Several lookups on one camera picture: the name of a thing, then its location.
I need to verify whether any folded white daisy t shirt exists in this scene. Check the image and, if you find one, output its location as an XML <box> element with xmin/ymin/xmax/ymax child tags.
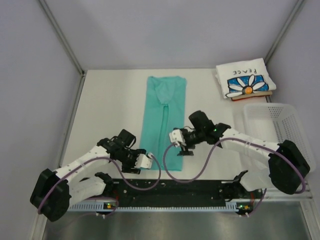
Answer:
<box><xmin>215</xmin><ymin>58</ymin><xmax>277</xmax><ymax>99</ymax></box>

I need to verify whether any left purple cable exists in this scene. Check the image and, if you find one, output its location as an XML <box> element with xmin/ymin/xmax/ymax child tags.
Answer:
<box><xmin>37</xmin><ymin>152</ymin><xmax>162</xmax><ymax>216</ymax></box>

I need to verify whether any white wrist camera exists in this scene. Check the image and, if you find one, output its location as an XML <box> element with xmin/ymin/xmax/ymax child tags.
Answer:
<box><xmin>169</xmin><ymin>128</ymin><xmax>186</xmax><ymax>148</ymax></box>
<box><xmin>134</xmin><ymin>153</ymin><xmax>153</xmax><ymax>169</ymax></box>

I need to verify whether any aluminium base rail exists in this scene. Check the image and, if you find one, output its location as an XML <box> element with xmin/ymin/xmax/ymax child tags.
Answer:
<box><xmin>262</xmin><ymin>182</ymin><xmax>313</xmax><ymax>201</ymax></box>

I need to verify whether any aluminium frame post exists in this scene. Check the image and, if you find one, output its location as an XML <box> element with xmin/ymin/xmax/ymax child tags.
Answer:
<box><xmin>264</xmin><ymin>0</ymin><xmax>307</xmax><ymax>66</ymax></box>
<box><xmin>36</xmin><ymin>0</ymin><xmax>85</xmax><ymax>76</ymax></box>

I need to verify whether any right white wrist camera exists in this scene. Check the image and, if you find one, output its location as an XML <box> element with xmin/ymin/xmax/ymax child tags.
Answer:
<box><xmin>169</xmin><ymin>128</ymin><xmax>186</xmax><ymax>148</ymax></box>

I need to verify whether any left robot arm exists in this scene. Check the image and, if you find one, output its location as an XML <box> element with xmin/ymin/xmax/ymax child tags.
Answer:
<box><xmin>30</xmin><ymin>129</ymin><xmax>153</xmax><ymax>222</ymax></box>

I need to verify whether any right aluminium frame post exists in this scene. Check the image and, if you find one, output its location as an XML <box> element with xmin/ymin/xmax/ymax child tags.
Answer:
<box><xmin>264</xmin><ymin>0</ymin><xmax>307</xmax><ymax>66</ymax></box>

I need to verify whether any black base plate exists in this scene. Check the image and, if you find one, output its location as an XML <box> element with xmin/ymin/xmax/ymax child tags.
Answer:
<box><xmin>103</xmin><ymin>179</ymin><xmax>262</xmax><ymax>207</ymax></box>

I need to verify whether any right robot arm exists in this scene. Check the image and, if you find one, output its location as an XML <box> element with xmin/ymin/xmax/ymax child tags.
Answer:
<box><xmin>169</xmin><ymin>110</ymin><xmax>311</xmax><ymax>198</ymax></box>

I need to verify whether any white plastic basket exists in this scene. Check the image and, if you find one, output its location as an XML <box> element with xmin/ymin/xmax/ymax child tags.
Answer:
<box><xmin>243</xmin><ymin>102</ymin><xmax>317</xmax><ymax>172</ymax></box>

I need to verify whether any folded red t shirt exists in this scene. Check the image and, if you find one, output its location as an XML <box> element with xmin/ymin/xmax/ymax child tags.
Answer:
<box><xmin>231</xmin><ymin>91</ymin><xmax>273</xmax><ymax>101</ymax></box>

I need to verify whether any left aluminium frame post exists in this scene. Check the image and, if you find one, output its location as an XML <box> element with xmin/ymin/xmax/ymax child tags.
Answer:
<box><xmin>36</xmin><ymin>0</ymin><xmax>85</xmax><ymax>76</ymax></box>

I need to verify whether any teal t shirt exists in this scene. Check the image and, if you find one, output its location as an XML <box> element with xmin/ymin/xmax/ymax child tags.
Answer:
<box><xmin>139</xmin><ymin>76</ymin><xmax>187</xmax><ymax>170</ymax></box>

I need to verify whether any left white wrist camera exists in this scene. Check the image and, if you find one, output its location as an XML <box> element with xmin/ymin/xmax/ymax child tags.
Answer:
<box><xmin>134</xmin><ymin>153</ymin><xmax>153</xmax><ymax>169</ymax></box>

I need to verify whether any light blue cable duct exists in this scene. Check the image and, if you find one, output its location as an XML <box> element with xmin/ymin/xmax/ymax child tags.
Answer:
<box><xmin>67</xmin><ymin>200</ymin><xmax>253</xmax><ymax>214</ymax></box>

